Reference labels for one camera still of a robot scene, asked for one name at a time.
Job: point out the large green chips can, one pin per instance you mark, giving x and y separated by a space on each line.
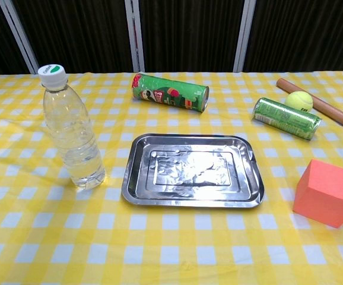
171 93

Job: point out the transparent water bottle white cap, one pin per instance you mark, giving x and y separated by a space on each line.
70 133

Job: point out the yellow tennis ball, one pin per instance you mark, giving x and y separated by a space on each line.
299 101

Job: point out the rectangular metal tray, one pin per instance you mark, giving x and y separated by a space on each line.
189 172

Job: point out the green soda can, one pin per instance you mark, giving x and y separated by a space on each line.
284 117

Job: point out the wooden rolling pin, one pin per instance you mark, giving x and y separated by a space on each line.
331 110

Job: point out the orange foam cube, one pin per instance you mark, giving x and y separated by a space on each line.
325 193

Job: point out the white partition frame post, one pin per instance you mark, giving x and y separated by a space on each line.
18 32
135 35
244 35

